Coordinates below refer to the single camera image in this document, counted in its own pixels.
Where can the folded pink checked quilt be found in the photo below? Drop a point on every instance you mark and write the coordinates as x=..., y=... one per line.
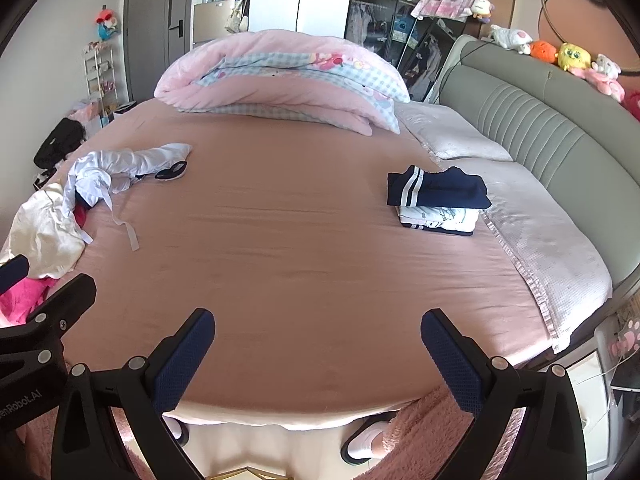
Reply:
x=280, y=75

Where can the person's shoe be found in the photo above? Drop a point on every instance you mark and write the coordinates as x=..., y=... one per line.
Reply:
x=177, y=430
x=365, y=442

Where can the white waffle blanket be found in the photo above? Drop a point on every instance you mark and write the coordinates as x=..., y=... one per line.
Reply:
x=545, y=245

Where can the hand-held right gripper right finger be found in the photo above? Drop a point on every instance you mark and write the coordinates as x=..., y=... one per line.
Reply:
x=450, y=360

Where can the white and purple plush toy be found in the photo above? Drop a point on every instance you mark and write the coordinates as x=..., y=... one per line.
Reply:
x=482, y=7

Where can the white pillow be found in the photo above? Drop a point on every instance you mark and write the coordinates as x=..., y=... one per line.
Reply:
x=450, y=130

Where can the red and blue plush toy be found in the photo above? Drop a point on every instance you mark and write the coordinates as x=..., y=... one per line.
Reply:
x=107, y=22

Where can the large pink plush toy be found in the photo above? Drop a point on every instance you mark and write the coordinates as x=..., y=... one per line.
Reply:
x=610, y=89

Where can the grey door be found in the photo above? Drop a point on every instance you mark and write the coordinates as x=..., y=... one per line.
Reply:
x=150, y=35

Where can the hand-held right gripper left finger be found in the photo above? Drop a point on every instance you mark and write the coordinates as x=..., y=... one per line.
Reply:
x=185, y=360

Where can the white cat plush toy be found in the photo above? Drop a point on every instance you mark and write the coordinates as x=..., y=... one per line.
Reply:
x=607, y=66

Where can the pink fluffy fabric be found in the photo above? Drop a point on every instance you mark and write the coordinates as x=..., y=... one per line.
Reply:
x=435, y=425

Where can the white shirt with navy trim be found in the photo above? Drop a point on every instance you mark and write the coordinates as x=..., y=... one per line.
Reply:
x=95, y=182

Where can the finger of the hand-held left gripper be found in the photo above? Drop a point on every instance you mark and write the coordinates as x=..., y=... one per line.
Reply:
x=14, y=269
x=65, y=300

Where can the pink paw print pad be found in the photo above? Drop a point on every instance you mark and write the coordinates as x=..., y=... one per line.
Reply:
x=627, y=337

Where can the black bag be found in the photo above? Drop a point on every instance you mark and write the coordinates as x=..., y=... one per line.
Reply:
x=57, y=142

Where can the folded navy striped garment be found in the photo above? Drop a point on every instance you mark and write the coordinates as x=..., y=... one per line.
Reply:
x=440, y=187

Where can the white garment with dark cuff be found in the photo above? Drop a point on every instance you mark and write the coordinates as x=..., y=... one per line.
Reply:
x=150, y=155

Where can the folded plain navy garment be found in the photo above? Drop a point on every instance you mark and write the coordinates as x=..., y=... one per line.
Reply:
x=464, y=233

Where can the white lying plush toy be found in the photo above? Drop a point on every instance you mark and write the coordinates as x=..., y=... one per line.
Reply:
x=510, y=37

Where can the bed with pink sheet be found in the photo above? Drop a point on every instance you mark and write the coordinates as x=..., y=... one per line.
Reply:
x=300, y=260

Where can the yellow plush toy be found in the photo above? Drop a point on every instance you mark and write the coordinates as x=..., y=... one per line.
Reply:
x=575, y=56

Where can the black glass cabinet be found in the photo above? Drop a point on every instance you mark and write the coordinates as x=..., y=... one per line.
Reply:
x=380, y=5

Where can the person's right shoe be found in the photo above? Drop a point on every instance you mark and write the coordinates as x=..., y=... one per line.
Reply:
x=365, y=442

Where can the person's left shoe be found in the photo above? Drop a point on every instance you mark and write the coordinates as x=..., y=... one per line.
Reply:
x=177, y=430

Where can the beige cabinet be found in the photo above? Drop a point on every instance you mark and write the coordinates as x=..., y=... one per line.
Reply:
x=212, y=22

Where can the orange plush toy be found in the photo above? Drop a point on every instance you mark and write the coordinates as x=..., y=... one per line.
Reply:
x=544, y=51

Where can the cream white garment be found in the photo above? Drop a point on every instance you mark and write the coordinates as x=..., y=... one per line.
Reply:
x=40, y=230

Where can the green padded headboard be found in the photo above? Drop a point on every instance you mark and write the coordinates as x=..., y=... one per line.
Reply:
x=540, y=125

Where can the folded white printed garment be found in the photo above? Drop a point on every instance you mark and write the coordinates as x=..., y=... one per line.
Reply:
x=440, y=217

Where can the white tote bag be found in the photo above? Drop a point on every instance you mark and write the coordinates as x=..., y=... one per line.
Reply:
x=235, y=20

